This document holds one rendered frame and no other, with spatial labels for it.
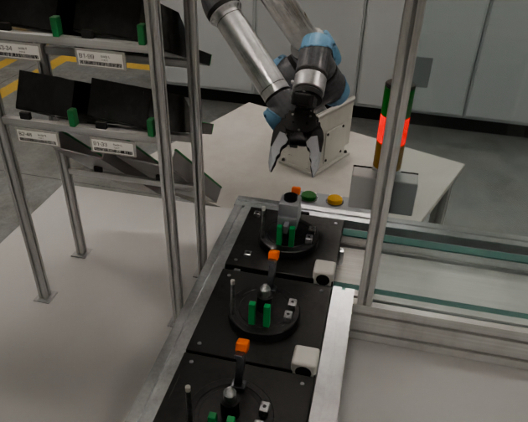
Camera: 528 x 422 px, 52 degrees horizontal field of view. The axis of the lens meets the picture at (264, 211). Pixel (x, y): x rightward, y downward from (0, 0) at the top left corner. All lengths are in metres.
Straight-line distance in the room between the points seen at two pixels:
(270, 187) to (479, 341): 0.80
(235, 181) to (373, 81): 2.66
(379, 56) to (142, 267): 3.11
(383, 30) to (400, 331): 3.17
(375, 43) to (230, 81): 1.17
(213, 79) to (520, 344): 3.66
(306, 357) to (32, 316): 0.64
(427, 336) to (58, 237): 0.96
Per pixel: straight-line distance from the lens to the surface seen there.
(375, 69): 4.23
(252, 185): 1.71
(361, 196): 1.04
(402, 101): 0.92
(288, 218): 1.21
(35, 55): 1.03
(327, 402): 0.99
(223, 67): 4.45
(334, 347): 1.07
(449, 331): 1.19
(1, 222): 3.31
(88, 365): 1.19
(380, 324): 1.19
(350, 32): 4.17
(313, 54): 1.30
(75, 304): 1.33
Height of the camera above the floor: 1.73
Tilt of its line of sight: 33 degrees down
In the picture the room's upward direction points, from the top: 2 degrees clockwise
